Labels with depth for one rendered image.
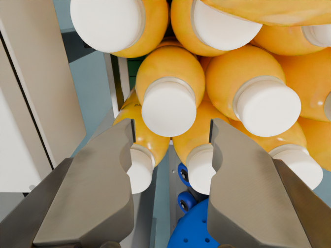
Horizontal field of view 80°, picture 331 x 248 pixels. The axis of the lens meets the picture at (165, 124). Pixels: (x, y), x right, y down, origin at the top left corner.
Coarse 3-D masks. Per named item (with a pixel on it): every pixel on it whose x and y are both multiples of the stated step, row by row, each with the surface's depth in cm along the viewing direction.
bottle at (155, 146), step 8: (128, 96) 27; (136, 96) 25; (128, 104) 23; (136, 104) 22; (120, 112) 23; (128, 112) 21; (136, 112) 21; (120, 120) 21; (136, 120) 20; (136, 128) 19; (144, 128) 19; (136, 136) 19; (144, 136) 19; (152, 136) 19; (160, 136) 20; (136, 144) 18; (144, 144) 19; (152, 144) 19; (160, 144) 20; (168, 144) 22; (144, 152) 18; (152, 152) 19; (160, 152) 20; (152, 160) 19; (160, 160) 21
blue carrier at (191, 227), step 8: (192, 208) 34; (200, 208) 34; (184, 216) 33; (192, 216) 32; (200, 216) 32; (184, 224) 31; (192, 224) 31; (200, 224) 31; (176, 232) 30; (184, 232) 30; (192, 232) 30; (200, 232) 30; (176, 240) 29; (184, 240) 30; (192, 240) 29; (200, 240) 29; (208, 240) 29
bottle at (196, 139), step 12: (204, 96) 24; (204, 108) 21; (204, 120) 20; (228, 120) 21; (192, 132) 19; (204, 132) 19; (180, 144) 20; (192, 144) 19; (204, 144) 18; (180, 156) 20
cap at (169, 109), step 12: (168, 84) 14; (180, 84) 15; (156, 96) 13; (168, 96) 13; (180, 96) 13; (192, 96) 14; (144, 108) 14; (156, 108) 14; (168, 108) 14; (180, 108) 14; (192, 108) 14; (144, 120) 14; (156, 120) 14; (168, 120) 14; (180, 120) 14; (192, 120) 14; (156, 132) 15; (168, 132) 15; (180, 132) 15
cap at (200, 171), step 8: (200, 152) 17; (208, 152) 17; (192, 160) 17; (200, 160) 16; (208, 160) 16; (192, 168) 17; (200, 168) 16; (208, 168) 16; (192, 176) 17; (200, 176) 17; (208, 176) 17; (192, 184) 17; (200, 184) 17; (208, 184) 17; (200, 192) 18; (208, 192) 18
